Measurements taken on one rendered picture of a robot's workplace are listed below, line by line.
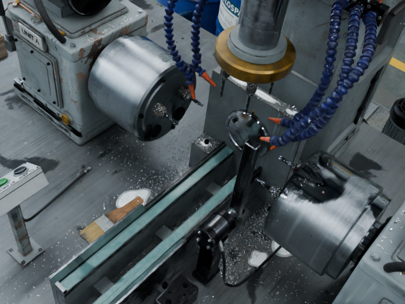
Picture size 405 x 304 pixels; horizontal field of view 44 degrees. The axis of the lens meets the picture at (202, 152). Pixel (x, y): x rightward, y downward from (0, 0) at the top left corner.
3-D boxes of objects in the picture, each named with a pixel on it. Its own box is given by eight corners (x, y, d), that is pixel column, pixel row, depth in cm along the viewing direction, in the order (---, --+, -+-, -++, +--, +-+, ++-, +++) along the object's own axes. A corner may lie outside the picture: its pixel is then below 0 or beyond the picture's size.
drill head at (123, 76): (120, 65, 168) (118, -2, 150) (203, 122, 154) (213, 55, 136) (59, 100, 154) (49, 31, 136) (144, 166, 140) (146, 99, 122)
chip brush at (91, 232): (135, 193, 148) (135, 192, 147) (147, 204, 146) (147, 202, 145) (77, 233, 137) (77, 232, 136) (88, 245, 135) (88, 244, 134)
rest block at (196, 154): (200, 155, 160) (204, 129, 152) (217, 167, 158) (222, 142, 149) (187, 166, 157) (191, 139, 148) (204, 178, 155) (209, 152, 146)
